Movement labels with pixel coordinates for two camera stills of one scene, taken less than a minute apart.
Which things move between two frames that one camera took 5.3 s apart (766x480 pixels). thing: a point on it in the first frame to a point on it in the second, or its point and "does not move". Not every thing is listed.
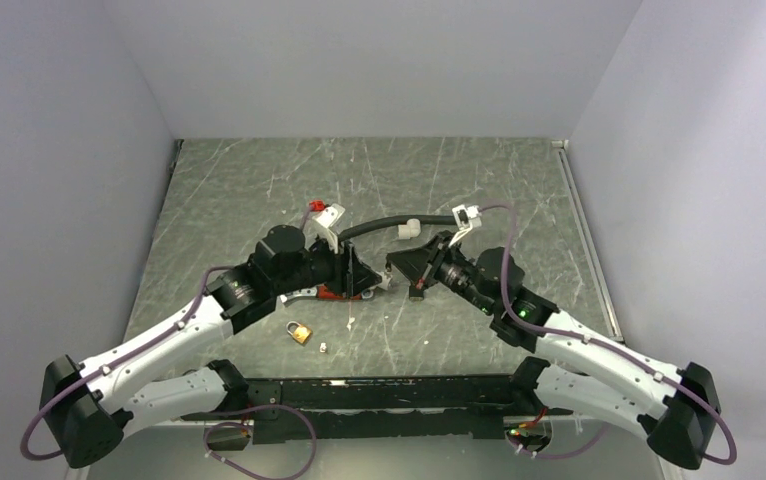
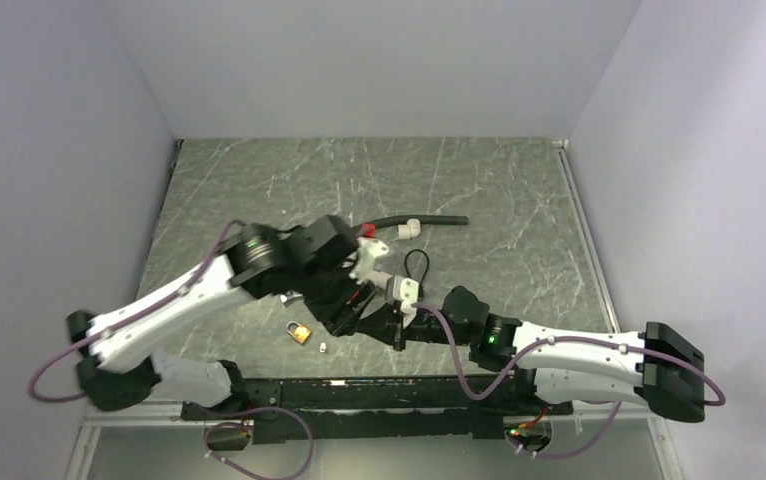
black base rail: [285, 410] does not move
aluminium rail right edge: [607, 309] does not move
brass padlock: [300, 332] does not move
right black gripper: [424, 263] to [385, 325]
